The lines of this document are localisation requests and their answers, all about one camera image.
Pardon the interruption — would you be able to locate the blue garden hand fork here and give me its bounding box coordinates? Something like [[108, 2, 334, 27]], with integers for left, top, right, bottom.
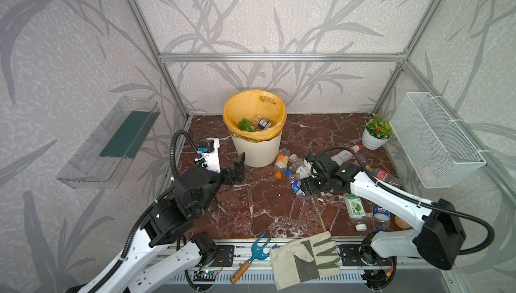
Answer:
[[230, 231, 271, 284]]

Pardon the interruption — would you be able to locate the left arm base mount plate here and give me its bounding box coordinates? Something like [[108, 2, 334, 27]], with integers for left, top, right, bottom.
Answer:
[[207, 245, 235, 268]]

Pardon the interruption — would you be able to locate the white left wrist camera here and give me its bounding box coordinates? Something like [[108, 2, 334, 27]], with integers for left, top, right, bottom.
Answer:
[[195, 138, 221, 173]]

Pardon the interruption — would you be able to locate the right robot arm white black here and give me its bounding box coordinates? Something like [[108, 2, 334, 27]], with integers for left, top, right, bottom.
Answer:
[[300, 147, 495, 270]]

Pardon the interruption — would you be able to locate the green circuit board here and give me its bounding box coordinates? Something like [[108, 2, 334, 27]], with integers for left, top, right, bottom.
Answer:
[[192, 269, 220, 282]]

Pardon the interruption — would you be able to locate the blue pepsi label bottle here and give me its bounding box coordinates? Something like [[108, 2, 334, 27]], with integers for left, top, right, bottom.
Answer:
[[285, 170, 309, 202]]

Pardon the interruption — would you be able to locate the orange cap small bottle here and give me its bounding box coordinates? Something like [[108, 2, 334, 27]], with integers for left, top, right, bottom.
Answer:
[[274, 148, 291, 179]]

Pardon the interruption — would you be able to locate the yellow bin liner bag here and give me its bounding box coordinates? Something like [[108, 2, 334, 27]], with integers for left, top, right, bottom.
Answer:
[[223, 90, 287, 142]]

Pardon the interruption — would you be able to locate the blue cap pepsi bottle front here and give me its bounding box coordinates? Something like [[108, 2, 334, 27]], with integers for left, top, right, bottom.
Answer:
[[372, 205, 391, 231]]

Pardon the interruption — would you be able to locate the green plastic soda bottle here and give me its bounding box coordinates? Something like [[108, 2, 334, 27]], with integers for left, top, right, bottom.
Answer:
[[239, 118, 255, 132]]

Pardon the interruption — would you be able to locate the white wire mesh basket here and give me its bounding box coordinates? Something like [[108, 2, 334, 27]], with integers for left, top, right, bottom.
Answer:
[[390, 92, 486, 189]]

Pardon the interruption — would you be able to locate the white plastic trash bin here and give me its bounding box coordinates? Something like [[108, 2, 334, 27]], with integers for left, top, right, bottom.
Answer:
[[230, 132, 282, 168]]

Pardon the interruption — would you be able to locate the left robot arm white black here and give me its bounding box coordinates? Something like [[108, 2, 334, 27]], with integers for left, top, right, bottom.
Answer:
[[68, 130, 246, 292]]

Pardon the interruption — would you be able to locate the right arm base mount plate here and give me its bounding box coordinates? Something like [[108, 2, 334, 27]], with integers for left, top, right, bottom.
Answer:
[[337, 244, 365, 267]]

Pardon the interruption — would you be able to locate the white label vitamin bottle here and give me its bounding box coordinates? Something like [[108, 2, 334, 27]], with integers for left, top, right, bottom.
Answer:
[[289, 153, 304, 173]]

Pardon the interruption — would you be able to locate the lime label clear bottle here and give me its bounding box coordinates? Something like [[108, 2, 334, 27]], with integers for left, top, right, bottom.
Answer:
[[345, 193, 368, 232]]

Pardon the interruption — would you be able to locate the beige green work glove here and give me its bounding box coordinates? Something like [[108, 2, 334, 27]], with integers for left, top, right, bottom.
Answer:
[[270, 231, 341, 291]]

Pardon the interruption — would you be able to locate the potted plant white pot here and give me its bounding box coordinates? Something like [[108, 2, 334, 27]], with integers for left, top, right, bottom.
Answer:
[[362, 113, 393, 150]]

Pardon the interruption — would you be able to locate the red cap white bottle right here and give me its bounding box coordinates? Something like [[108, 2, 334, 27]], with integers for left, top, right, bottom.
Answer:
[[331, 145, 361, 166]]

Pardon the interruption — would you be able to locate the clear acrylic wall shelf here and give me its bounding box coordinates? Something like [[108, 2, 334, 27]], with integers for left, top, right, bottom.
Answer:
[[56, 96, 161, 190]]

